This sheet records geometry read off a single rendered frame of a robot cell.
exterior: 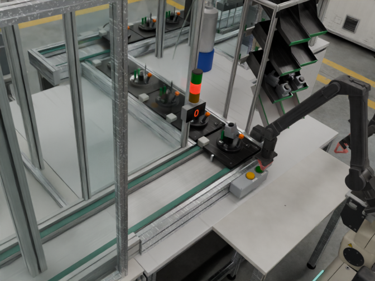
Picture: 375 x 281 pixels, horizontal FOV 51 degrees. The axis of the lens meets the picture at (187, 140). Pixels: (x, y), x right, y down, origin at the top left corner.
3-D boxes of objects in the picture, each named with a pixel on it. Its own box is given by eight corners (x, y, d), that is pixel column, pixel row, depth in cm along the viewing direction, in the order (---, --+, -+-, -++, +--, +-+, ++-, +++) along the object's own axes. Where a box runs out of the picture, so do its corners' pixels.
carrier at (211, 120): (225, 126, 223) (229, 108, 215) (195, 143, 209) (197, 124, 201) (195, 106, 235) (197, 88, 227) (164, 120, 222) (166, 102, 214)
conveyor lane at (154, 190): (256, 163, 215) (260, 149, 209) (132, 246, 168) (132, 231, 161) (219, 136, 230) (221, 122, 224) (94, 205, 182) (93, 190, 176)
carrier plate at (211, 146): (260, 150, 210) (261, 147, 208) (230, 170, 196) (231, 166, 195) (227, 127, 222) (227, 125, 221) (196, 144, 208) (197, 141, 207)
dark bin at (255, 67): (290, 97, 208) (298, 90, 202) (272, 103, 202) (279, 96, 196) (263, 56, 216) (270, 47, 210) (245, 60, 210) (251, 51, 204)
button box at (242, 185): (266, 179, 200) (269, 170, 196) (239, 199, 188) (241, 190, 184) (255, 172, 204) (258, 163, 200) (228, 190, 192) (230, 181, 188)
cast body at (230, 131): (239, 136, 203) (238, 124, 200) (233, 139, 200) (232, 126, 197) (226, 131, 209) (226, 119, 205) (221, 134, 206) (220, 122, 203)
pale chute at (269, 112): (284, 129, 220) (289, 127, 216) (266, 136, 214) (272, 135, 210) (268, 81, 219) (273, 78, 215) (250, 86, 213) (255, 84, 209)
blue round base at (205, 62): (216, 68, 291) (219, 49, 281) (201, 74, 282) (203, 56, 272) (201, 59, 299) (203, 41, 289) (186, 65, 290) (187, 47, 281)
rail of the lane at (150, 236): (271, 165, 215) (276, 150, 208) (141, 255, 164) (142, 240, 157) (263, 159, 218) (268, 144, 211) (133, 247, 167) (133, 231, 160)
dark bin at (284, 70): (298, 71, 198) (307, 62, 192) (279, 76, 192) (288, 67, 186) (270, 28, 206) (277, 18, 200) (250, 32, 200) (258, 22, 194)
